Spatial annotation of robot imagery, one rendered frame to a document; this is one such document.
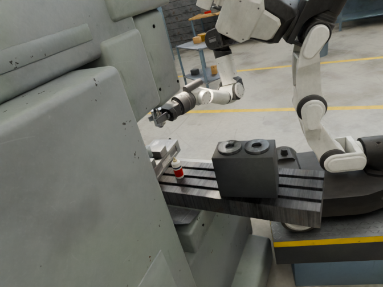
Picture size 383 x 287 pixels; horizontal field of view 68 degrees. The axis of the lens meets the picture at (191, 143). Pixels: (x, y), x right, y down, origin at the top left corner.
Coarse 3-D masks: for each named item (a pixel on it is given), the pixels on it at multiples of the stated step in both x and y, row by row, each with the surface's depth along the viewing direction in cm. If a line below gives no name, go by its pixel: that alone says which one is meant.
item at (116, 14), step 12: (108, 0) 75; (120, 0) 79; (132, 0) 83; (144, 0) 88; (156, 0) 94; (168, 0) 100; (108, 12) 76; (120, 12) 79; (132, 12) 83; (144, 12) 90
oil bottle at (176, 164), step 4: (176, 160) 126; (172, 164) 126; (176, 164) 125; (180, 164) 127; (176, 168) 126; (180, 168) 127; (176, 172) 127; (180, 172) 127; (176, 176) 129; (180, 176) 128
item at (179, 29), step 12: (180, 0) 835; (192, 0) 820; (168, 12) 870; (180, 12) 854; (192, 12) 839; (168, 24) 892; (180, 24) 875; (204, 24) 844; (180, 36) 897; (192, 36) 880
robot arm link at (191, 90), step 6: (192, 84) 123; (198, 84) 125; (186, 90) 122; (192, 90) 124; (198, 90) 125; (204, 90) 125; (192, 96) 122; (198, 96) 124; (204, 96) 124; (210, 96) 126; (192, 102) 122; (198, 102) 127; (204, 102) 125; (192, 108) 125
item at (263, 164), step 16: (224, 144) 107; (240, 144) 104; (256, 144) 103; (272, 144) 102; (224, 160) 102; (240, 160) 100; (256, 160) 98; (272, 160) 96; (224, 176) 106; (240, 176) 104; (256, 176) 101; (272, 176) 99; (224, 192) 110; (240, 192) 108; (256, 192) 105; (272, 192) 103
